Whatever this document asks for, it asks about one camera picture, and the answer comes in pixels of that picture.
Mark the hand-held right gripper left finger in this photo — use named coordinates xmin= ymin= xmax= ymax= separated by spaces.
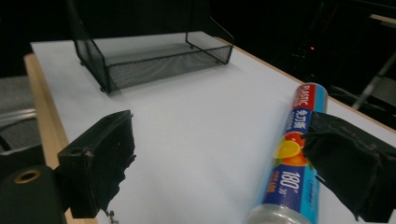
xmin=57 ymin=109 xmax=137 ymax=219

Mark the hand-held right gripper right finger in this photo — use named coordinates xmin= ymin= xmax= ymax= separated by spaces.
xmin=301 ymin=111 xmax=396 ymax=224

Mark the blue plastic wrap roll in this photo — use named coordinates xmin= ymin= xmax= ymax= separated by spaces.
xmin=247 ymin=82 xmax=329 ymax=224

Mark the black mesh desk tray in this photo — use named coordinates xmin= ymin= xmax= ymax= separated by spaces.
xmin=66 ymin=0 xmax=235 ymax=94

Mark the grey metal stand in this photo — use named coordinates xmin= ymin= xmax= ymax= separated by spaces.
xmin=352 ymin=50 xmax=396 ymax=110

